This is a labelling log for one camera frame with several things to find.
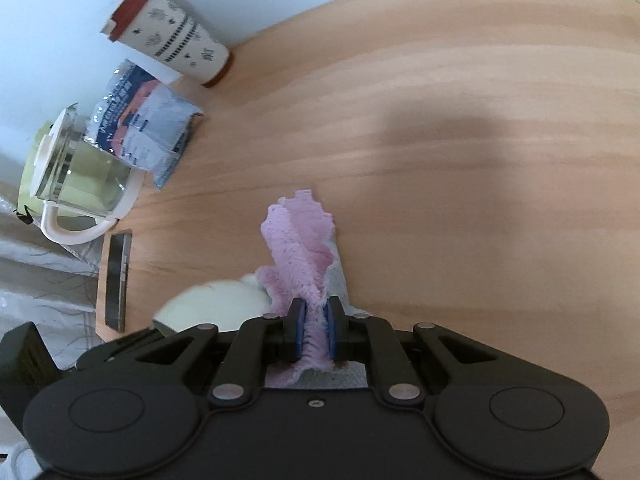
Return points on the patterned cup with red lid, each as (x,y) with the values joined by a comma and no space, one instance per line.
(170,35)

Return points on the pink and grey cloth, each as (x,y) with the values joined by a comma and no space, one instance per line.
(295,240)

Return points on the black smartphone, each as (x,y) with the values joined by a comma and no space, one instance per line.
(117,285)

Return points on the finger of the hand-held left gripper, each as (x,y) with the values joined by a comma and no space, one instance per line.
(120,347)

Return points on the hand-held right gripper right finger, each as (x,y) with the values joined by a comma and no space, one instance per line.
(331,331)

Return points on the grey patterned curtain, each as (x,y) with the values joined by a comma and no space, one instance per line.
(45,285)

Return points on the blue and white plastic packet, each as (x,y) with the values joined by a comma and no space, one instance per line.
(145,125)

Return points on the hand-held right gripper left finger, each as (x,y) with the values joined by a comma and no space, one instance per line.
(298,331)

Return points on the cream ceramic bowl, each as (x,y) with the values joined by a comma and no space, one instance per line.
(215,305)

